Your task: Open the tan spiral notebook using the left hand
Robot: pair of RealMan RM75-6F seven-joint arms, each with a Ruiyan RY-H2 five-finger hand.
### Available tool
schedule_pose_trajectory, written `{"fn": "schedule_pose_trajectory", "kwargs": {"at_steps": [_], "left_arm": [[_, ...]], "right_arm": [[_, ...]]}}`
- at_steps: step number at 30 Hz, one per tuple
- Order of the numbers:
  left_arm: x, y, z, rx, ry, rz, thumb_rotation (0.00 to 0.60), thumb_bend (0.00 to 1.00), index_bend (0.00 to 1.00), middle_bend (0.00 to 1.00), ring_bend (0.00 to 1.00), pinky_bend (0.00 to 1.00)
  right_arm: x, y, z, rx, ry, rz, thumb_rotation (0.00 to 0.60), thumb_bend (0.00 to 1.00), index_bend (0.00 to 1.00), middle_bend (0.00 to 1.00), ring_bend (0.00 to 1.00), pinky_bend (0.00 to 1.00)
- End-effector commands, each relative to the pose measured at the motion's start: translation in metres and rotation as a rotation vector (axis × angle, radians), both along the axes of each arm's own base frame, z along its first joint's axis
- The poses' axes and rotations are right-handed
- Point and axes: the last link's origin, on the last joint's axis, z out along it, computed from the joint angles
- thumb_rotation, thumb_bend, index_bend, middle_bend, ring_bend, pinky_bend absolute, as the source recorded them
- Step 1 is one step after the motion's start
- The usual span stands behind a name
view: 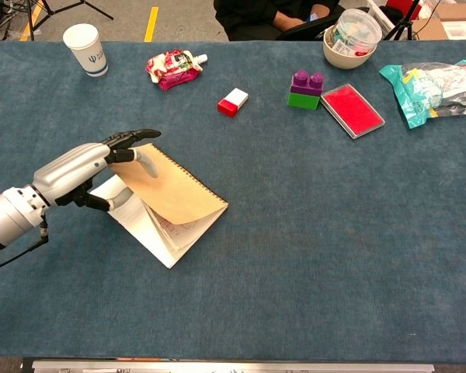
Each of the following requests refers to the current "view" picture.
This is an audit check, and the aluminium frame rail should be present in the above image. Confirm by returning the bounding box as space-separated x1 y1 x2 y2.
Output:
30 360 436 373

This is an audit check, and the clear plastic container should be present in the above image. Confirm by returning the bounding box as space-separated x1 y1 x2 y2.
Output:
332 8 384 52

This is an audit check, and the green toy brick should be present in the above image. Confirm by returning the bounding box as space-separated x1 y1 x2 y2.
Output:
287 92 322 111

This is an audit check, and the white paper cup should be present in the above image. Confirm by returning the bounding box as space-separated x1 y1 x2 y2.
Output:
62 23 110 78

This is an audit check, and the red spouted drink pouch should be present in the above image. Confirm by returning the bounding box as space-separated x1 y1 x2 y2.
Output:
145 48 209 92

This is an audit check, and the seated person in black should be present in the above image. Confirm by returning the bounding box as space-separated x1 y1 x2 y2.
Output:
213 0 346 42

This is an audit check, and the purple toy brick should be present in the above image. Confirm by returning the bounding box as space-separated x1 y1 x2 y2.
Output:
290 69 325 96

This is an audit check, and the tan spiral notebook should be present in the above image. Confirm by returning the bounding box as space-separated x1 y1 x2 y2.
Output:
89 142 230 270

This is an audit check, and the black tripod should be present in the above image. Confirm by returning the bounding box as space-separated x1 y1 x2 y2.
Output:
25 0 115 42

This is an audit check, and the red ink pad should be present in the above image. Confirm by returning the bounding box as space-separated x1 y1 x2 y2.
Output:
319 83 386 140

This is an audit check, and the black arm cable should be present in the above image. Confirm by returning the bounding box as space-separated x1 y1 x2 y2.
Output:
0 217 50 275

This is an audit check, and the beige round bowl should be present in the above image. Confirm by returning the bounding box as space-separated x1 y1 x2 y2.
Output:
322 25 378 71

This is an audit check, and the cardboard box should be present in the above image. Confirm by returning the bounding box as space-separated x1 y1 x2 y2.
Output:
411 2 466 41

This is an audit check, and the blue table cloth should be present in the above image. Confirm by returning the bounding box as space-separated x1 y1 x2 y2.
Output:
0 38 466 359

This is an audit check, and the red and white block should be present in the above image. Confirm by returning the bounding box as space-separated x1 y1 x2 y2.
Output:
217 87 249 119

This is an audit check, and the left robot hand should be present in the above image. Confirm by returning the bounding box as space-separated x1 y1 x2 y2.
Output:
31 128 162 213

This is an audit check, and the teal plastic snack bag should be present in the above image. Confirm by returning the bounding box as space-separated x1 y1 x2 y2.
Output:
378 52 466 130

